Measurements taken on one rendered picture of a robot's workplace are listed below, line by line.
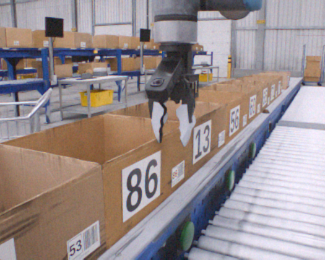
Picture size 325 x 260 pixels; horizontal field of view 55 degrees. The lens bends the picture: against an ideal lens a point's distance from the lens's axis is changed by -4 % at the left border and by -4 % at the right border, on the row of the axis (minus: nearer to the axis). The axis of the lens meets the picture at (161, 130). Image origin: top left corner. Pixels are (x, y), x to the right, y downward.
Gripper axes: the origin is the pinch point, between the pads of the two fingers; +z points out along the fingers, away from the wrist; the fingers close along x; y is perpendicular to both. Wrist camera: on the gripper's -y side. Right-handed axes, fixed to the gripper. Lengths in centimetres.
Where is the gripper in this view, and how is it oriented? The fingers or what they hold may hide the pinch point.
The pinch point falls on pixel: (170, 139)
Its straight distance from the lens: 69.9
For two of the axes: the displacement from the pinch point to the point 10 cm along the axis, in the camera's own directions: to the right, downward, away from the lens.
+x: -8.9, -1.0, 4.4
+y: 4.5, -2.1, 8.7
